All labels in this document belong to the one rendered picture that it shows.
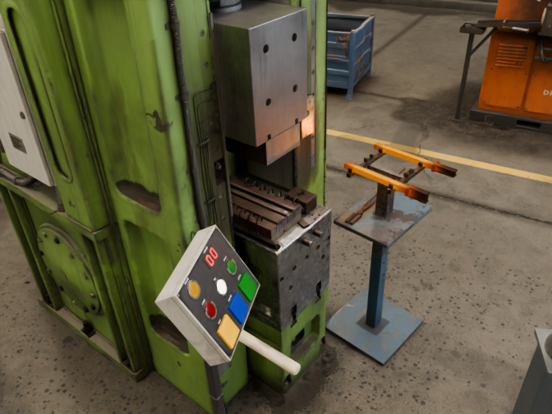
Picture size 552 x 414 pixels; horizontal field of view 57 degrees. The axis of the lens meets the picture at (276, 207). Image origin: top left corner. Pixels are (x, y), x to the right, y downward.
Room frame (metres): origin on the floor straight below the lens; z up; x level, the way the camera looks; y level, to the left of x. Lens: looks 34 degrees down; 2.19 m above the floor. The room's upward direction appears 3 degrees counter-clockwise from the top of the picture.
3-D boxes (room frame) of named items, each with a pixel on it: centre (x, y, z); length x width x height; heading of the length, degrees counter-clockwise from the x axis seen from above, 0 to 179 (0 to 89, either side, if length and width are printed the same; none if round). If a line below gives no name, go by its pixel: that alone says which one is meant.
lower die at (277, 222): (1.82, 0.12, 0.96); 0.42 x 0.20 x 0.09; 50
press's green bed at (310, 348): (1.87, 0.09, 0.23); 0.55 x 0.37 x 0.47; 50
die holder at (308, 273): (1.87, 0.09, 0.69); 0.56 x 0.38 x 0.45; 50
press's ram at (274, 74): (1.85, 0.09, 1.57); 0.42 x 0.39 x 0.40; 50
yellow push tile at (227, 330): (1.08, 0.16, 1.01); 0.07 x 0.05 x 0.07; 165
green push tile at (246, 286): (1.27, 0.11, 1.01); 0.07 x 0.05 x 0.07; 165
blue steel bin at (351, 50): (5.82, -0.51, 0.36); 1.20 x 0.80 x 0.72; 63
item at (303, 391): (1.65, -0.07, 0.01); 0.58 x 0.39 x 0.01; 140
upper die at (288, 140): (1.82, 0.12, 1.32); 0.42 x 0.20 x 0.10; 50
